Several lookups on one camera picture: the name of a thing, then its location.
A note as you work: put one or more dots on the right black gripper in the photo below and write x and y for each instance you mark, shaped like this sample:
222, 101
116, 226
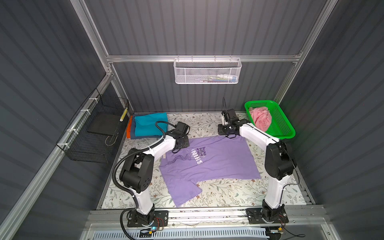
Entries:
220, 131

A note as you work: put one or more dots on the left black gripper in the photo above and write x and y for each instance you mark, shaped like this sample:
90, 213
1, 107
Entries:
185, 142

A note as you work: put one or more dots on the purple t-shirt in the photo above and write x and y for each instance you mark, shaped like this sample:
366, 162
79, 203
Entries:
210, 158

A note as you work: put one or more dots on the green plastic basket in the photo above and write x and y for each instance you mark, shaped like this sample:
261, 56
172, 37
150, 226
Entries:
280, 127

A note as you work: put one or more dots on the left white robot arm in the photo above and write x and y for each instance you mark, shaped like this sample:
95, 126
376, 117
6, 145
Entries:
137, 168

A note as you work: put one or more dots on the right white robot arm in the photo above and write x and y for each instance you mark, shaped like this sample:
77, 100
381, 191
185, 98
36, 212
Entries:
279, 163

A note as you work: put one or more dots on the pink t-shirt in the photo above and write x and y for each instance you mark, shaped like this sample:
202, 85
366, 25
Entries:
261, 117

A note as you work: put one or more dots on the folded teal t-shirt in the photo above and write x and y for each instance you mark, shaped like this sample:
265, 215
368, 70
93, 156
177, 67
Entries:
146, 124

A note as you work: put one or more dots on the folded blue t-shirt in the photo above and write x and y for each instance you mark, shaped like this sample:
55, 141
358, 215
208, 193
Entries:
133, 135

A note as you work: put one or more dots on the folded orange t-shirt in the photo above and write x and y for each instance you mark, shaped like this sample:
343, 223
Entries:
128, 130

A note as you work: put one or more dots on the floral table mat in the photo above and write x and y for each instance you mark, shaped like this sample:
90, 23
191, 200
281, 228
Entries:
215, 193

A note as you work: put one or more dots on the white wire mesh basket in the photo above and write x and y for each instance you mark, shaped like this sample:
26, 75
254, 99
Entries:
209, 71

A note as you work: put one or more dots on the black wire basket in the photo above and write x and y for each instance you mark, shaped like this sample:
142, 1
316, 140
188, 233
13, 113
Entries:
95, 133

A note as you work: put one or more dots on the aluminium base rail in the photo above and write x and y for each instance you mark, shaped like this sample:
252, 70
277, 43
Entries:
209, 217

